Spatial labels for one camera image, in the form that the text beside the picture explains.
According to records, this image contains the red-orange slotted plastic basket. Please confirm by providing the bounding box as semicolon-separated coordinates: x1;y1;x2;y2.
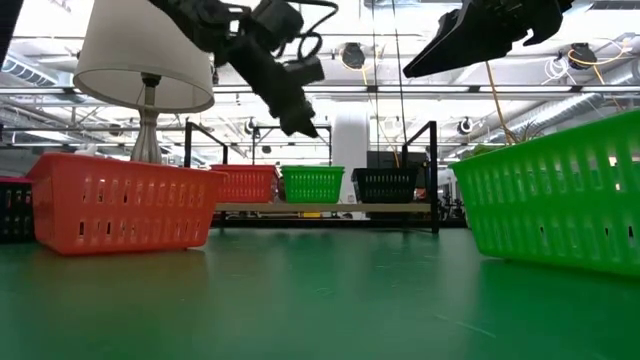
27;152;226;257
210;163;280;204

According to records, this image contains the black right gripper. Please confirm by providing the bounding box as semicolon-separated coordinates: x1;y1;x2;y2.
402;0;575;79

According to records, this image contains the thin black hanging cable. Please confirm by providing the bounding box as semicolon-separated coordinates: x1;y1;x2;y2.
370;0;380;166

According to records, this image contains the green slotted plastic basket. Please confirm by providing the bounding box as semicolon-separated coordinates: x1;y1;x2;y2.
282;172;344;204
448;108;640;279
279;164;346;175

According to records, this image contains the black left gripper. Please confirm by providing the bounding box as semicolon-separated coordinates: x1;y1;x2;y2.
227;29;326;137

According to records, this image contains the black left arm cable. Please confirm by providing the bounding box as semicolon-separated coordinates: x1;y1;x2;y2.
219;0;340;64

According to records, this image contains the green table mat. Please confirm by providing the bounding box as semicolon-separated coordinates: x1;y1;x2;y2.
0;227;640;360

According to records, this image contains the black aluminium table frame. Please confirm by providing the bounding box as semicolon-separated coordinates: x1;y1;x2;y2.
209;217;471;232

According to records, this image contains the black background screen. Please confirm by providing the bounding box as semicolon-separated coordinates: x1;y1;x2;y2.
366;150;430;170

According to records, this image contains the white coiled cable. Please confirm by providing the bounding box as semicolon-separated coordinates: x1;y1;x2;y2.
542;54;571;86

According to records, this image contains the wooden shelf with black frame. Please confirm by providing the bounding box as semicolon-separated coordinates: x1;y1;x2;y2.
183;119;441;235

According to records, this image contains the white shade table lamp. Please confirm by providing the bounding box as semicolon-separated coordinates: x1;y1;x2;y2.
73;0;216;164

